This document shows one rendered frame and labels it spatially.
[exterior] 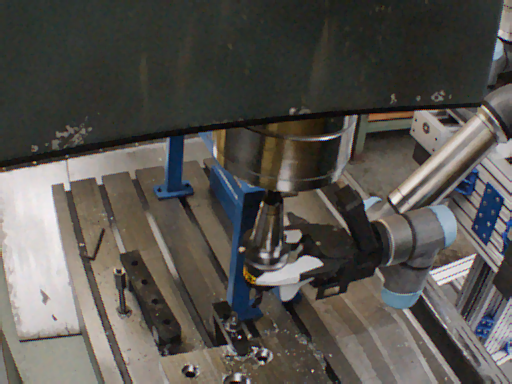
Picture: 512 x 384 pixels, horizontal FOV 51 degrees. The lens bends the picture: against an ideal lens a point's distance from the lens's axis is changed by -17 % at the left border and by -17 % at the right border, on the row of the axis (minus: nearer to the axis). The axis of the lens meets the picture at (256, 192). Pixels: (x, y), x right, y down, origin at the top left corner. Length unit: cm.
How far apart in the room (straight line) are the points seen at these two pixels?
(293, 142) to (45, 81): 29
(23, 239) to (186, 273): 57
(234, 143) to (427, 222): 40
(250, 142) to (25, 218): 119
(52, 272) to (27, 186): 29
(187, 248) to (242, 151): 81
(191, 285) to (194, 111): 88
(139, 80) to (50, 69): 8
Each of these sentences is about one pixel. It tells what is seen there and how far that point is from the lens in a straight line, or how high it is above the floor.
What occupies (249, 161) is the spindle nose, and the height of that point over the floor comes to 150.
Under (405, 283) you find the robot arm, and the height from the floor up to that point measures 120.
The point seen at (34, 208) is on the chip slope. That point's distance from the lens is 177.
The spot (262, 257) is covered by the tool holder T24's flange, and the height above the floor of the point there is 133.
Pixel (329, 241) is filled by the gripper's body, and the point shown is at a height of 131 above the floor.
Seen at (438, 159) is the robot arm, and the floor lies 133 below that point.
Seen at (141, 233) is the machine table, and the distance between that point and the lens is 149.
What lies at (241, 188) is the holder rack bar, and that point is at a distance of 109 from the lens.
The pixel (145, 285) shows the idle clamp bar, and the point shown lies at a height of 96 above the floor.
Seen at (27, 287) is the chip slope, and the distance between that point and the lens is 167.
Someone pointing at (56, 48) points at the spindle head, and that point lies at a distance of 46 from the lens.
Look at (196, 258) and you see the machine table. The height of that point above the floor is 90.
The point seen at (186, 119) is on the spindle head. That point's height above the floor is 161.
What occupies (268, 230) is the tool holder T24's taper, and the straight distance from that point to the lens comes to 79.
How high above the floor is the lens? 186
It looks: 36 degrees down
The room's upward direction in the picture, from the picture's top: 7 degrees clockwise
